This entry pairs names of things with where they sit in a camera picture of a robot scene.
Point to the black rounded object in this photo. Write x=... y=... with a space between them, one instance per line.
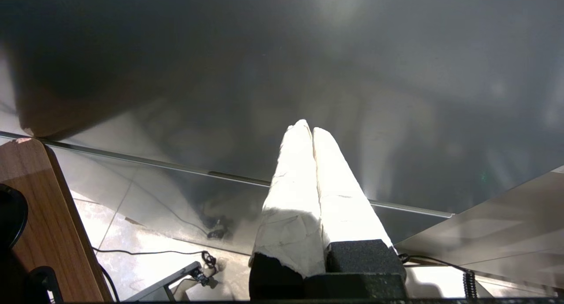
x=11 y=216

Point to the brown wooden furniture panel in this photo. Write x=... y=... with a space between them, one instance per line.
x=48 y=216

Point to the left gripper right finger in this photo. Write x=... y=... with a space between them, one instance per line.
x=348 y=216

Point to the stainless steel appliance door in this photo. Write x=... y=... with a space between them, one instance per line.
x=264 y=53

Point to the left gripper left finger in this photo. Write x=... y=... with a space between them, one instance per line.
x=291 y=207

